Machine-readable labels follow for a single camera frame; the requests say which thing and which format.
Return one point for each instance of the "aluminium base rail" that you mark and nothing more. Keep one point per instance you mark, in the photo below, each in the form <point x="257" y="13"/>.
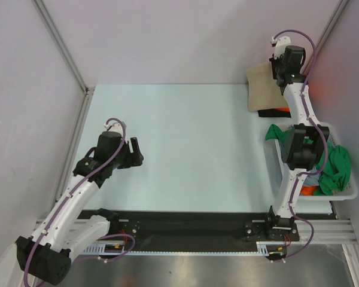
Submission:
<point x="326" y="232"/>

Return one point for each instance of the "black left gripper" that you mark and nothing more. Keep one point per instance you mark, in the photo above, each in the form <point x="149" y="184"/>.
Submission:
<point x="133" y="159"/>

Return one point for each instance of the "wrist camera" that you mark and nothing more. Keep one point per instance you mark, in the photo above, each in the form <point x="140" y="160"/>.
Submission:
<point x="116" y="127"/>
<point x="279" y="45"/>

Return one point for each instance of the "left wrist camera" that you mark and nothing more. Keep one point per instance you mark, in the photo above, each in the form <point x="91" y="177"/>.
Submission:
<point x="116" y="127"/>

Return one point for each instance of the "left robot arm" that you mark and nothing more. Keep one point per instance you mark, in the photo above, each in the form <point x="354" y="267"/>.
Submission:
<point x="50" y="250"/>

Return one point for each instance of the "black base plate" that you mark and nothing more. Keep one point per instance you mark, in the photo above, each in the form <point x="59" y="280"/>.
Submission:
<point x="195" y="231"/>

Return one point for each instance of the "light blue t shirt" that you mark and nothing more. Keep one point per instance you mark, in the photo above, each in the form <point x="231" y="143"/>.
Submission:
<point x="312" y="180"/>

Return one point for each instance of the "aluminium frame post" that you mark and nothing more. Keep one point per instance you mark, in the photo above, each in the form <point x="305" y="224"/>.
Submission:
<point x="59" y="42"/>
<point x="331" y="25"/>

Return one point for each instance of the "white slotted cable duct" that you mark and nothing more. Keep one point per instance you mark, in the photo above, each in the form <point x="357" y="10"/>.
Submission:
<point x="114" y="250"/>

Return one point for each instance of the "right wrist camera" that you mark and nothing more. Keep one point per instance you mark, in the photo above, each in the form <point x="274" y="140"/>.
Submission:
<point x="279" y="45"/>

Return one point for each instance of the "left aluminium frame post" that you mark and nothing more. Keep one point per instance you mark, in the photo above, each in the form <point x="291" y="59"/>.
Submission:
<point x="59" y="42"/>

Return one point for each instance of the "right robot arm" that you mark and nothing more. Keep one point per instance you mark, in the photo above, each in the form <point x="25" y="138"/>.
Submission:
<point x="281" y="216"/>

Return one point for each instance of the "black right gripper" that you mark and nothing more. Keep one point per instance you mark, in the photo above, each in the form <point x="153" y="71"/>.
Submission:
<point x="275" y="65"/>

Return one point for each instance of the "beige t shirt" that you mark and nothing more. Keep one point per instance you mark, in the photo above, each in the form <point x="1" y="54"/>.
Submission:
<point x="263" y="93"/>

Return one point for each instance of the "folded black t shirt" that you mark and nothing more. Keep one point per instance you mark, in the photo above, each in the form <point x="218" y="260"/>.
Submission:
<point x="272" y="113"/>

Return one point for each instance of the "right aluminium frame post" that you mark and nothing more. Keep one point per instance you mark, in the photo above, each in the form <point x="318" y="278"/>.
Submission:
<point x="331" y="25"/>

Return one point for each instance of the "green t shirt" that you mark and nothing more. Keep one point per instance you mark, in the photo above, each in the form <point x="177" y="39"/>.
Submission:
<point x="337" y="171"/>

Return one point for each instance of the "folded orange t shirt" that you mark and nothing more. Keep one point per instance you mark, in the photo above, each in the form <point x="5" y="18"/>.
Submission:
<point x="283" y="110"/>

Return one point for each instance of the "orange t shirt in basket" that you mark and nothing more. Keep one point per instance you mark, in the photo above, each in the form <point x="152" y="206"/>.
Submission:
<point x="308" y="190"/>

